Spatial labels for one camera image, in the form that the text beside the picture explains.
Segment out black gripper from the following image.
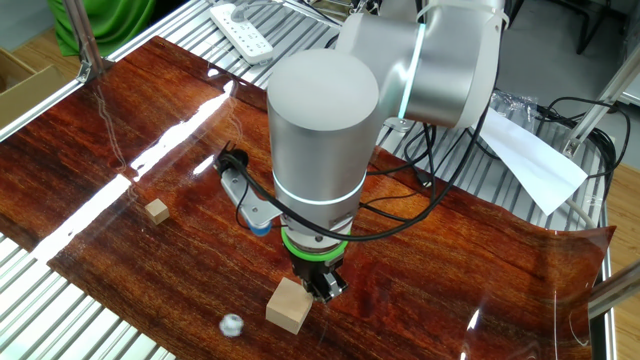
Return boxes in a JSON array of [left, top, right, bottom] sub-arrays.
[[290, 252, 350, 305]]

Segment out miniature soccer ball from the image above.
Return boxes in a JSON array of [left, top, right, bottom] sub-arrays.
[[218, 312, 246, 338]]

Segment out large wooden block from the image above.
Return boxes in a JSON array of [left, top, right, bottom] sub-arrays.
[[265, 277, 315, 336]]

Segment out small wooden cube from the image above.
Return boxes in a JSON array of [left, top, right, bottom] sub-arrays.
[[144, 198, 171, 226]]

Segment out glossy wood-grain mat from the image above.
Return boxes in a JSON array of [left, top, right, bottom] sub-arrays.
[[0, 35, 617, 360]]

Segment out white paper sheet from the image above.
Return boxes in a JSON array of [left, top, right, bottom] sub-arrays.
[[477, 105, 589, 217]]

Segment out clear plastic bag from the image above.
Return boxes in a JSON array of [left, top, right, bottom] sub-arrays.
[[489, 88, 539, 126]]

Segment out white power strip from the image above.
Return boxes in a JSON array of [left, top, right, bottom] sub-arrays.
[[208, 2, 275, 66]]

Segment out green cloth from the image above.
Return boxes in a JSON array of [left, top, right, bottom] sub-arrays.
[[47, 0, 157, 57]]

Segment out cardboard box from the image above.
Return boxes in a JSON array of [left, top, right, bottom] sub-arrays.
[[0, 47, 76, 131]]

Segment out black chair legs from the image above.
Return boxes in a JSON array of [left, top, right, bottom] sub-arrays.
[[504, 0, 629, 56]]

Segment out green flange ring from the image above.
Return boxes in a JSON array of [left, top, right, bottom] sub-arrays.
[[280, 227, 350, 263]]

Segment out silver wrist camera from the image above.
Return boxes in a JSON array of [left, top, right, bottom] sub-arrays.
[[213, 147, 285, 237]]

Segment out black USB cable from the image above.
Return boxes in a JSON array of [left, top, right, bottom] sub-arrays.
[[402, 127, 441, 190]]

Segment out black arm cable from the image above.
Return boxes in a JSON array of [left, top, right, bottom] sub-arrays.
[[213, 97, 494, 243]]

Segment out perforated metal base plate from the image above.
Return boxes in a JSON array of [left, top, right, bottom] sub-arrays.
[[382, 115, 417, 134]]

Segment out grey cable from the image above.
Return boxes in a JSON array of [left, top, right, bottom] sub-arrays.
[[564, 197, 599, 229]]

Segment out aluminium frame bar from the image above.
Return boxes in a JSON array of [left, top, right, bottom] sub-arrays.
[[587, 259, 640, 321]]

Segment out black cable bundle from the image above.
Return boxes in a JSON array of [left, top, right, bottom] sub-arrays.
[[537, 96, 632, 201]]

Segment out aluminium frame post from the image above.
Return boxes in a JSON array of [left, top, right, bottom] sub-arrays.
[[562, 47, 640, 159], [62, 0, 114, 84]]

